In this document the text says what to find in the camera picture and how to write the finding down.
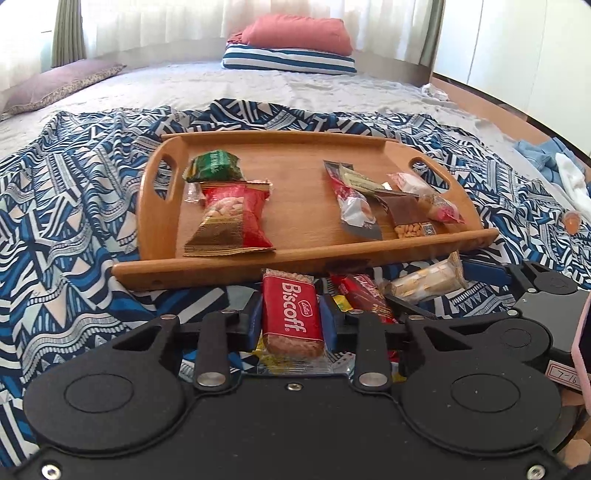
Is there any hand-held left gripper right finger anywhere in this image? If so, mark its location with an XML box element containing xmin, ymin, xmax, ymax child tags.
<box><xmin>318</xmin><ymin>294</ymin><xmax>483</xmax><ymax>394</ymax></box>

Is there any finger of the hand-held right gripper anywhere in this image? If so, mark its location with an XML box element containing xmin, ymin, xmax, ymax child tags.
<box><xmin>385</xmin><ymin>288</ymin><xmax>439</xmax><ymax>321</ymax></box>
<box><xmin>462</xmin><ymin>258</ymin><xmax>525</xmax><ymax>289</ymax></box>

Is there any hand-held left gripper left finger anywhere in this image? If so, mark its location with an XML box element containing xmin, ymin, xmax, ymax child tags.
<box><xmin>112</xmin><ymin>292</ymin><xmax>264</xmax><ymax>394</ymax></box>

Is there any clear nougat packet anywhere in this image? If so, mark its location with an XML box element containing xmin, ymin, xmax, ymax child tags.
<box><xmin>383</xmin><ymin>251</ymin><xmax>468</xmax><ymax>304</ymax></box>

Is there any red biscuit packet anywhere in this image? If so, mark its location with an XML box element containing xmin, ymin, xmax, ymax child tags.
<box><xmin>262</xmin><ymin>269</ymin><xmax>327</xmax><ymax>358</ymax></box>

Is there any black and red snack bar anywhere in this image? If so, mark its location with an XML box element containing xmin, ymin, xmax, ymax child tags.
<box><xmin>322</xmin><ymin>160</ymin><xmax>384</xmax><ymax>241</ymax></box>

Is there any white and red candy packet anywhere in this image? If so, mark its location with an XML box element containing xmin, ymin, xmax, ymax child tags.
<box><xmin>386</xmin><ymin>172</ymin><xmax>465</xmax><ymax>225</ymax></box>

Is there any wooden serving tray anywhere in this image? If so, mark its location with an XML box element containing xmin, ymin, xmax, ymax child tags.
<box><xmin>112</xmin><ymin>130</ymin><xmax>500</xmax><ymax>291</ymax></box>

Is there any olive snack packet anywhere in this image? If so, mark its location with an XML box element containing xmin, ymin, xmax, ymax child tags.
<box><xmin>338</xmin><ymin>163</ymin><xmax>393</xmax><ymax>193</ymax></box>

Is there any green snack packet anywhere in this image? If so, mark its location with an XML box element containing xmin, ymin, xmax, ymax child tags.
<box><xmin>183</xmin><ymin>151</ymin><xmax>244</xmax><ymax>184</ymax></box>

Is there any red wafer bar packet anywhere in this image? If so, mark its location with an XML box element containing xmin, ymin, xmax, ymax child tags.
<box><xmin>329</xmin><ymin>273</ymin><xmax>399</xmax><ymax>325</ymax></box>

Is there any clear yellow snack packet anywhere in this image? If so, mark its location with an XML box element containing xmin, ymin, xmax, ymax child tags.
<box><xmin>240</xmin><ymin>347</ymin><xmax>352</xmax><ymax>376</ymax></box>

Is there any brown peanut snack packet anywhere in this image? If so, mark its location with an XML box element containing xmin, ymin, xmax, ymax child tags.
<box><xmin>375</xmin><ymin>191</ymin><xmax>438</xmax><ymax>241</ymax></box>

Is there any red peanut packet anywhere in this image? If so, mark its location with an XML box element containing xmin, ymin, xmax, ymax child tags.
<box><xmin>183</xmin><ymin>181</ymin><xmax>277</xmax><ymax>258</ymax></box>

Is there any blue clothing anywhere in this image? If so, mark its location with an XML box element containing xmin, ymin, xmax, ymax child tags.
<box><xmin>514</xmin><ymin>138</ymin><xmax>583</xmax><ymax>182</ymax></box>

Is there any white cloth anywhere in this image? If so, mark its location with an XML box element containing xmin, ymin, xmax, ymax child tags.
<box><xmin>554</xmin><ymin>152</ymin><xmax>591</xmax><ymax>210</ymax></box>

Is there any blue patterned blanket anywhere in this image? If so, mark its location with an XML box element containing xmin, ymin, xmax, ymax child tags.
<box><xmin>0</xmin><ymin>98</ymin><xmax>591</xmax><ymax>472</ymax></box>

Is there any white wardrobe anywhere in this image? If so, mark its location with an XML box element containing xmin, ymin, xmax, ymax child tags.
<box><xmin>429</xmin><ymin>0</ymin><xmax>591</xmax><ymax>144</ymax></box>

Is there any grey bed sheet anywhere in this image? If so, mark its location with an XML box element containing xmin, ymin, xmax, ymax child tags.
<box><xmin>0</xmin><ymin>60</ymin><xmax>591</xmax><ymax>217</ymax></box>

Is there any green curtain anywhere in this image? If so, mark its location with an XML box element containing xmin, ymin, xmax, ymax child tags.
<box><xmin>418</xmin><ymin>0</ymin><xmax>444</xmax><ymax>84</ymax></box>
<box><xmin>51</xmin><ymin>0</ymin><xmax>88</xmax><ymax>68</ymax></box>

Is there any blue striped pillow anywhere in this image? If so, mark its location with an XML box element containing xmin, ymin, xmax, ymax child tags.
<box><xmin>222</xmin><ymin>44</ymin><xmax>357</xmax><ymax>76</ymax></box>

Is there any red pillow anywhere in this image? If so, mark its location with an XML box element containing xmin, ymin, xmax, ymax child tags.
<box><xmin>226</xmin><ymin>14</ymin><xmax>354</xmax><ymax>56</ymax></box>

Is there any white sheer curtain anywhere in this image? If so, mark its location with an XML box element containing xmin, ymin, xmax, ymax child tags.
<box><xmin>0</xmin><ymin>0</ymin><xmax>444</xmax><ymax>63</ymax></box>

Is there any purple pillow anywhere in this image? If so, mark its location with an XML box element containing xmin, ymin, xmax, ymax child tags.
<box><xmin>0</xmin><ymin>62</ymin><xmax>127</xmax><ymax>116</ymax></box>

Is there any wooden bed frame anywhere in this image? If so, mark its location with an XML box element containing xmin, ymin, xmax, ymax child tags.
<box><xmin>429</xmin><ymin>76</ymin><xmax>591</xmax><ymax>153</ymax></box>

